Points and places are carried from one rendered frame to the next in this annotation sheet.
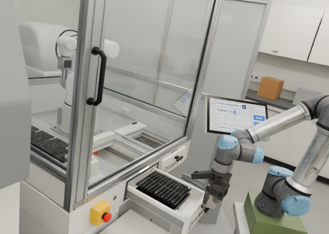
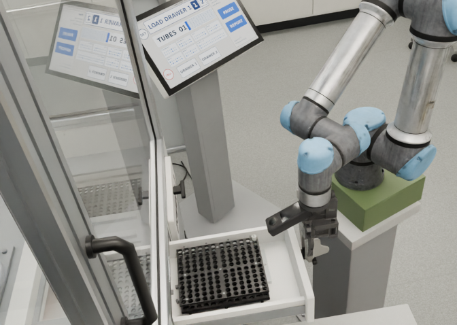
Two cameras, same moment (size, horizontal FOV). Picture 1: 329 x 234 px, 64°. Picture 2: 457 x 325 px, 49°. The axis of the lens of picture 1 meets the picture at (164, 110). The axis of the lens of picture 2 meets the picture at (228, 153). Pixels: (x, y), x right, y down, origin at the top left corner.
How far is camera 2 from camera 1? 59 cm
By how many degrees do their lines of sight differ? 35
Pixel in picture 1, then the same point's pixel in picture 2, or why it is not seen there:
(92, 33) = (71, 227)
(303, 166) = (413, 108)
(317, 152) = (430, 79)
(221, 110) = (165, 37)
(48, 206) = not seen: outside the picture
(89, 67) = (99, 285)
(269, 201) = (364, 170)
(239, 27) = not seen: outside the picture
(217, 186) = (322, 223)
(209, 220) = (224, 209)
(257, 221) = (366, 209)
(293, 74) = not seen: outside the picture
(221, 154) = (317, 181)
